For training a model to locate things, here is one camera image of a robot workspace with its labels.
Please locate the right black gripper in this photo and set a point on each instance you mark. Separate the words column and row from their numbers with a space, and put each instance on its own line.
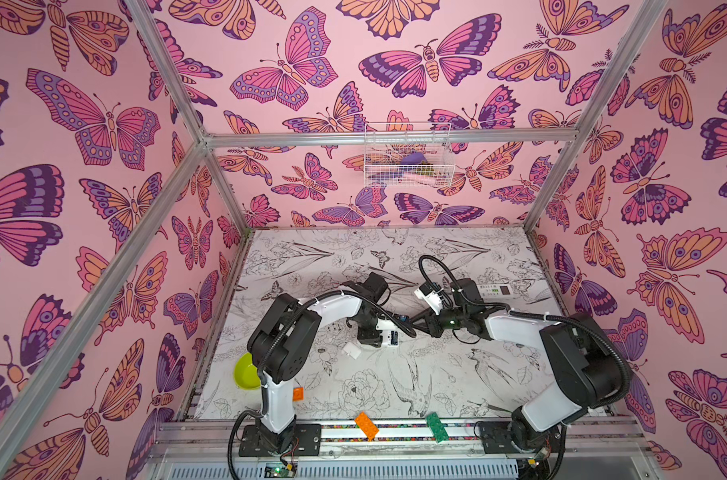
column 433, row 322

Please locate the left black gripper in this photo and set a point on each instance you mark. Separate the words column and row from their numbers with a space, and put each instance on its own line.
column 370, row 338

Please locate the white battery cover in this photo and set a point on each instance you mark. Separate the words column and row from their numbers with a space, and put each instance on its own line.
column 352, row 350

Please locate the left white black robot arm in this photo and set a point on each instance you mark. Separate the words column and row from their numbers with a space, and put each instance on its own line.
column 282, row 342

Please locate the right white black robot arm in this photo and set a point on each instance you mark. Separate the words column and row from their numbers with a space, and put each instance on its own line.
column 588, row 370

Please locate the orange lego brick left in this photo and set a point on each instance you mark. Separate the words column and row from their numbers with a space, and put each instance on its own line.
column 298, row 393

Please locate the green lego brick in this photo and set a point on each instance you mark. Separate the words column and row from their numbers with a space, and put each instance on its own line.
column 437, row 428

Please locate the lime green bowl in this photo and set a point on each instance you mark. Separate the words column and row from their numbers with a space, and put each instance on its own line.
column 245, row 373

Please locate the small green circuit board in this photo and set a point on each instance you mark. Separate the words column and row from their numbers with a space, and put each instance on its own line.
column 280, row 470

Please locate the purple object in basket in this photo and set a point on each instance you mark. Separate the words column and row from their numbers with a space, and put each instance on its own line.
column 413, row 160

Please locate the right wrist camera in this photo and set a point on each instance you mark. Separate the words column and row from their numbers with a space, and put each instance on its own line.
column 435, row 297

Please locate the orange lego brick on rail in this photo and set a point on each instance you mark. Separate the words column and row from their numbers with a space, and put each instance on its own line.
column 366, row 425

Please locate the aluminium front rail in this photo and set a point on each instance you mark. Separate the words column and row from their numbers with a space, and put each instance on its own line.
column 399, row 439

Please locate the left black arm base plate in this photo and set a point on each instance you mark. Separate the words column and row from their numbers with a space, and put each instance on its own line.
column 298, row 440

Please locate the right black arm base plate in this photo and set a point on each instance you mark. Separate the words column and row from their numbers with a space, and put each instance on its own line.
column 501, row 437

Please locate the white slotted cable duct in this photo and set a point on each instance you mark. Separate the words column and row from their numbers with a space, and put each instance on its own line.
column 392, row 469

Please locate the white wire basket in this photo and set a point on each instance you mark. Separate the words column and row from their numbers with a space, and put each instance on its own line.
column 383, row 150

